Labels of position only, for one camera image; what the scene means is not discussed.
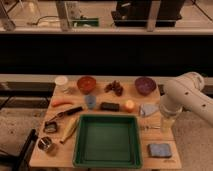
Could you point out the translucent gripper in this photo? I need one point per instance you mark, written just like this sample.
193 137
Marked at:
167 120

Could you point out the blue cup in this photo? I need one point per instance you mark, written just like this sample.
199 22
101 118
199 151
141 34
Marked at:
90 101

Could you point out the black rectangular block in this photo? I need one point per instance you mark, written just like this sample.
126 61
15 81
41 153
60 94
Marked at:
109 106

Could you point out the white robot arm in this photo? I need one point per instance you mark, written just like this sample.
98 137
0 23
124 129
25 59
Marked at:
184 92

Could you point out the red bowl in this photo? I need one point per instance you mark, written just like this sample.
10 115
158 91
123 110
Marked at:
86 84

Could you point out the grey folded cloth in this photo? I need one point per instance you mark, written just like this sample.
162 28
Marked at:
146 110

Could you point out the orange carrot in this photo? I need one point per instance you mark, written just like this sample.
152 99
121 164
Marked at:
56 103

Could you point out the blue sponge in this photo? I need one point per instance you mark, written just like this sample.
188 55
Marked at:
162 150

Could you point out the green plastic tray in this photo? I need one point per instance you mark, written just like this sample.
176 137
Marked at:
107 141

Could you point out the black handled tool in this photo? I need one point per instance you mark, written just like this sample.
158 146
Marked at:
67 113

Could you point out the purple bowl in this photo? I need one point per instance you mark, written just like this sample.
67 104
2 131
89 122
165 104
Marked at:
145 85

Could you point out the orange fruit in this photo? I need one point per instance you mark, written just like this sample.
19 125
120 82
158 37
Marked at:
129 106

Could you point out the bunch of dark grapes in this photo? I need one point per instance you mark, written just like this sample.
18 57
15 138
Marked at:
116 87

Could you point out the black stand left of table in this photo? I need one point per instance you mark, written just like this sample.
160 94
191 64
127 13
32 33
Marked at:
32 137

